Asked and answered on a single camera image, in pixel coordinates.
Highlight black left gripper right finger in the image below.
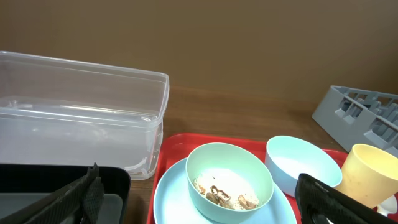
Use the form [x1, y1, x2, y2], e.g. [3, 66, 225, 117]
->
[295, 174, 397, 224]

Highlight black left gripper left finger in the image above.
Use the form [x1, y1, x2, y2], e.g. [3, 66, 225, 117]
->
[1, 164, 104, 224]

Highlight light blue bowl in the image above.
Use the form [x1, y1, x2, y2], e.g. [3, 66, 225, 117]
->
[265, 136, 343, 197]

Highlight yellow cup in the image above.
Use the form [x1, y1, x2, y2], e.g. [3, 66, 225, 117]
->
[335, 144, 397, 208]

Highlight green bowl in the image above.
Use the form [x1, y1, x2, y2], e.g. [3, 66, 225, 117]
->
[185, 142, 274, 223]

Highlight black waste tray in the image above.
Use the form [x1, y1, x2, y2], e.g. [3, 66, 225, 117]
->
[1, 164, 131, 224]

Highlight grey dishwasher rack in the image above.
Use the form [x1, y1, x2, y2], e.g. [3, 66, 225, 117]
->
[312, 86, 397, 156]

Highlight clear plastic waste bin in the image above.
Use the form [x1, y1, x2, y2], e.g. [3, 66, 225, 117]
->
[1, 51, 170, 180]

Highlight white plastic spoon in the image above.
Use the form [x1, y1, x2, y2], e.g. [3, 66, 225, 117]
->
[377, 195, 397, 217]

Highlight light blue plate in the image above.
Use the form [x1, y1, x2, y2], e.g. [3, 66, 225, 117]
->
[153, 158, 297, 224]

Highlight red serving tray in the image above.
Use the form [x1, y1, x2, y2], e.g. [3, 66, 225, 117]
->
[146, 133, 398, 224]

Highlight rice and food scraps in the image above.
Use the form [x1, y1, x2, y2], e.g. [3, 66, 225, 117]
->
[192, 174, 259, 210]

